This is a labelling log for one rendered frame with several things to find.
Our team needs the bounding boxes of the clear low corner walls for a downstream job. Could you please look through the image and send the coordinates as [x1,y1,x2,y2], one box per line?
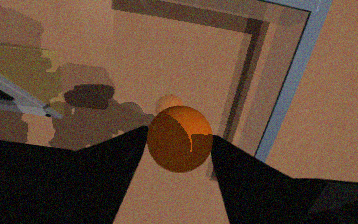
[156,0,309,157]

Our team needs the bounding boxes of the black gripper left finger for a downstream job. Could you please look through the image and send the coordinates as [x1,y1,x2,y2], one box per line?
[0,126,148,224]

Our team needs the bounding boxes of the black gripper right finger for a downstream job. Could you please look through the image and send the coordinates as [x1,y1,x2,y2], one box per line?
[211,135,358,224]

